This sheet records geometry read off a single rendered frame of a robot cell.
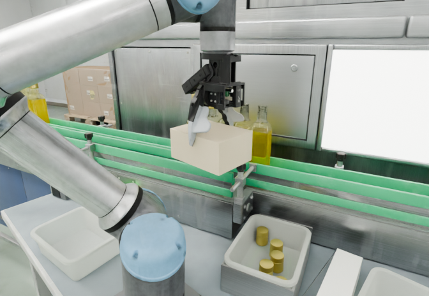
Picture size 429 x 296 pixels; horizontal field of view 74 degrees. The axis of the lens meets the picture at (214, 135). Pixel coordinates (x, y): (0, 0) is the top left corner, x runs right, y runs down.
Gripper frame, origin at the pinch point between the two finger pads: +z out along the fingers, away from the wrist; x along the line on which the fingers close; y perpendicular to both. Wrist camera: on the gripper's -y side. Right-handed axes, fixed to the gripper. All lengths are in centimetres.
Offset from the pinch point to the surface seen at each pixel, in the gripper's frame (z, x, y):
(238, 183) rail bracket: 14.3, 8.1, 2.8
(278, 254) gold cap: 28.8, 7.0, 17.1
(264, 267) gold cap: 28.8, 0.8, 17.0
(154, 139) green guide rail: 15, 16, -46
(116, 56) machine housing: -16, 20, -78
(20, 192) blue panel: 50, -20, -113
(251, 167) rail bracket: 14.2, 18.9, -0.5
